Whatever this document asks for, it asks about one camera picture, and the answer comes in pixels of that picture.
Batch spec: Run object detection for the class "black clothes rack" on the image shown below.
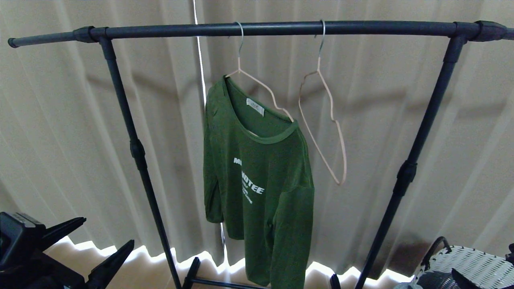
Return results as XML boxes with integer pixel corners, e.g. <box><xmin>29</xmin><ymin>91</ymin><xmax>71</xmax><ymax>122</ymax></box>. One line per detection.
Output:
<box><xmin>7</xmin><ymin>20</ymin><xmax>514</xmax><ymax>289</ymax></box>

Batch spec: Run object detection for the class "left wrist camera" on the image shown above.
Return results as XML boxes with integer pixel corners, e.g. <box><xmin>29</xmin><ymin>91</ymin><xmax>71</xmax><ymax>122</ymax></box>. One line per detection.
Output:
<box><xmin>0</xmin><ymin>212</ymin><xmax>47</xmax><ymax>269</ymax></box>

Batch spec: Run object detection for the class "pink clothes hanger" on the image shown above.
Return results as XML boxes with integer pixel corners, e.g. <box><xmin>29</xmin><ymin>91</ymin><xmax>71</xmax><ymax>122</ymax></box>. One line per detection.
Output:
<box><xmin>225</xmin><ymin>21</ymin><xmax>295</xmax><ymax>123</ymax></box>
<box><xmin>298</xmin><ymin>19</ymin><xmax>347</xmax><ymax>186</ymax></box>

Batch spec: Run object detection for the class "green long-sleeved shirt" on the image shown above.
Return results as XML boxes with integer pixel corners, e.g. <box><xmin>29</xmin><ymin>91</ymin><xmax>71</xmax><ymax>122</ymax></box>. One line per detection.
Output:
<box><xmin>203</xmin><ymin>75</ymin><xmax>315</xmax><ymax>289</ymax></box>

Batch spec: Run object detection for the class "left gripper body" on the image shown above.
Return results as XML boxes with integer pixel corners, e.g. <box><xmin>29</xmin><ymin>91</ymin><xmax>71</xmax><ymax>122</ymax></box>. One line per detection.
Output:
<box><xmin>0</xmin><ymin>241</ymin><xmax>91</xmax><ymax>289</ymax></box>

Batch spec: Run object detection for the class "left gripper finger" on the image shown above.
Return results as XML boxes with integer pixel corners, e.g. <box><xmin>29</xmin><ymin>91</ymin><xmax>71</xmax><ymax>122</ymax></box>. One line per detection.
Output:
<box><xmin>38</xmin><ymin>217</ymin><xmax>87</xmax><ymax>252</ymax></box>
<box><xmin>86</xmin><ymin>240</ymin><xmax>135</xmax><ymax>289</ymax></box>

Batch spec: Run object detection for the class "white laundry basket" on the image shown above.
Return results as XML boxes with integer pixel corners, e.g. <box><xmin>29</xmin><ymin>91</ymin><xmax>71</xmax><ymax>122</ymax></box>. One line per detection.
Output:
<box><xmin>414</xmin><ymin>236</ymin><xmax>514</xmax><ymax>289</ymax></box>

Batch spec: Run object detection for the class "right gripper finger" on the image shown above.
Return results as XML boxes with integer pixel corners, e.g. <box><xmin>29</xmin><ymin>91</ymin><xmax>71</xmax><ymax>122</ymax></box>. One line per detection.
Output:
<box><xmin>451</xmin><ymin>268</ymin><xmax>481</xmax><ymax>289</ymax></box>

